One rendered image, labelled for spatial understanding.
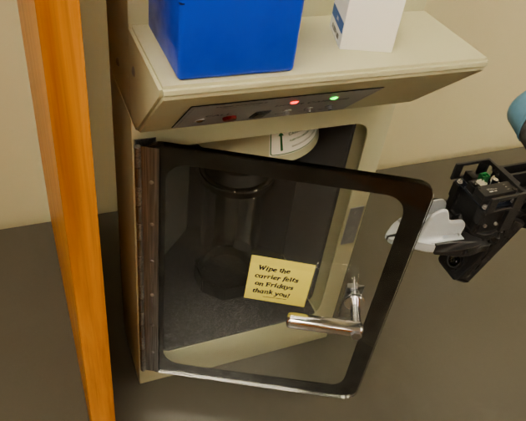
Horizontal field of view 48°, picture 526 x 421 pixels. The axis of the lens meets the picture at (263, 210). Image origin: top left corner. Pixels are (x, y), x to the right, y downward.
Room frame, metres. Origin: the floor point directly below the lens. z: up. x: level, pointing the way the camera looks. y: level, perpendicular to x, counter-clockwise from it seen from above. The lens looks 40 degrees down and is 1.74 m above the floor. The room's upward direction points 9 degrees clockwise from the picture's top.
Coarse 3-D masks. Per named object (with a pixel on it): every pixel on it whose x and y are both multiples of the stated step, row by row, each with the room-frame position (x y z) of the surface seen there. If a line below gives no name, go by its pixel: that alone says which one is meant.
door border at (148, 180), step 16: (144, 160) 0.49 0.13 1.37; (144, 176) 0.49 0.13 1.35; (144, 192) 0.49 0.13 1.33; (144, 208) 0.49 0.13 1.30; (144, 224) 0.49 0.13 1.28; (144, 240) 0.49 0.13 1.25; (144, 256) 0.49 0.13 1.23; (144, 272) 0.49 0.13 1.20; (144, 288) 0.49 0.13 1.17; (144, 304) 0.49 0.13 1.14; (144, 320) 0.49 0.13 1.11; (144, 336) 0.49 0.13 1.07; (144, 352) 0.49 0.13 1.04
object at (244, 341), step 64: (192, 192) 0.49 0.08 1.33; (256, 192) 0.49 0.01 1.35; (320, 192) 0.49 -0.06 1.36; (384, 192) 0.49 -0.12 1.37; (192, 256) 0.49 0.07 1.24; (320, 256) 0.49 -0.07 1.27; (384, 256) 0.49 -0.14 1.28; (192, 320) 0.49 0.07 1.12; (256, 320) 0.49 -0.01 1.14; (384, 320) 0.49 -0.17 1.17; (256, 384) 0.49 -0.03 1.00; (320, 384) 0.49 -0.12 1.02
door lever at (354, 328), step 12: (348, 300) 0.49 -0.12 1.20; (360, 300) 0.49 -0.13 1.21; (360, 312) 0.47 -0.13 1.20; (288, 324) 0.44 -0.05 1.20; (300, 324) 0.44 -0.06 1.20; (312, 324) 0.44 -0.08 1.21; (324, 324) 0.44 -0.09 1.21; (336, 324) 0.45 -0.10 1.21; (348, 324) 0.45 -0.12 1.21; (360, 324) 0.45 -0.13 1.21; (348, 336) 0.44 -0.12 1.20; (360, 336) 0.44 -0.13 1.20
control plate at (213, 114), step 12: (300, 96) 0.48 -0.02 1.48; (312, 96) 0.49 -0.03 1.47; (324, 96) 0.50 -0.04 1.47; (348, 96) 0.52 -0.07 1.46; (360, 96) 0.53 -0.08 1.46; (192, 108) 0.43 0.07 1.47; (204, 108) 0.44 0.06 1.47; (216, 108) 0.45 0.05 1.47; (228, 108) 0.46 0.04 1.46; (240, 108) 0.47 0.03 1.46; (252, 108) 0.48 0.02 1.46; (264, 108) 0.49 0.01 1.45; (276, 108) 0.50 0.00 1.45; (288, 108) 0.51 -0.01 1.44; (300, 108) 0.52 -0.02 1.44; (312, 108) 0.53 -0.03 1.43; (324, 108) 0.54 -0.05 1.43; (336, 108) 0.56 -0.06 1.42; (180, 120) 0.46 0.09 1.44; (192, 120) 0.47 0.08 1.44; (216, 120) 0.49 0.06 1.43
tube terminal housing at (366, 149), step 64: (128, 0) 0.50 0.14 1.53; (320, 0) 0.58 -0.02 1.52; (128, 64) 0.50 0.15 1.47; (128, 128) 0.51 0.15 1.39; (192, 128) 0.53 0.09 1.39; (256, 128) 0.56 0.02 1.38; (320, 128) 0.60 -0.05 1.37; (384, 128) 0.64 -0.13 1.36; (128, 192) 0.52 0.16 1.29; (128, 256) 0.54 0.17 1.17; (128, 320) 0.56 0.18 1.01
